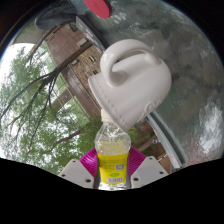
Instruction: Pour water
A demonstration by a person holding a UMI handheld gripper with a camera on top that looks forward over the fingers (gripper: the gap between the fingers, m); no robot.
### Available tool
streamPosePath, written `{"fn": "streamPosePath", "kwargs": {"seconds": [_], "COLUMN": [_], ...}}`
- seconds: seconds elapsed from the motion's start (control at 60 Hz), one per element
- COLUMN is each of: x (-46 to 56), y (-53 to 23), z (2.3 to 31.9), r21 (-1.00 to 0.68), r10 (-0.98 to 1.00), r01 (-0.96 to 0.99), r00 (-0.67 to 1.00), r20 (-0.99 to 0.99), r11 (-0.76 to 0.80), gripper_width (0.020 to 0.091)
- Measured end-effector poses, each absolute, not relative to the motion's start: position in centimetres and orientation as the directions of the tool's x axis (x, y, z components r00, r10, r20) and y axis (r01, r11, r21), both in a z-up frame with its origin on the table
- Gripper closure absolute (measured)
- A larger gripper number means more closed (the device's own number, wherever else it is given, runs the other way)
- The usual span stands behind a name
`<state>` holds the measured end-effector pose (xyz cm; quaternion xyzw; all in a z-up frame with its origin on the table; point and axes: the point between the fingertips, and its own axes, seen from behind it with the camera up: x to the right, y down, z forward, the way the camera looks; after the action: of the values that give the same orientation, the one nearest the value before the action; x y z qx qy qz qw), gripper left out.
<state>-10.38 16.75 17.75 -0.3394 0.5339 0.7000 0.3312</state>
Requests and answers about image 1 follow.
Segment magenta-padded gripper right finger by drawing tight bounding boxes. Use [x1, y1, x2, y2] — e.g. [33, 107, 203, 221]
[128, 146, 169, 189]

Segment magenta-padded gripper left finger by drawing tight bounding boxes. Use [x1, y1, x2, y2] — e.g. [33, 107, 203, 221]
[57, 147, 101, 189]

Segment clear bottle with yellow label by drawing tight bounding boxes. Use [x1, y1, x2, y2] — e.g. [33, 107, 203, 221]
[94, 109, 132, 191]

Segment white ceramic mug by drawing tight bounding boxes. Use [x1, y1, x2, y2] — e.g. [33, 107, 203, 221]
[87, 38, 173, 134]

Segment dark laptop with stickers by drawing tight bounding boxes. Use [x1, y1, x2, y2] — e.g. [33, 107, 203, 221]
[75, 15, 101, 48]

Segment flat round red coaster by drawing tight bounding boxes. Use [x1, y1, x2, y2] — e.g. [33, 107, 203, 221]
[83, 0, 112, 20]

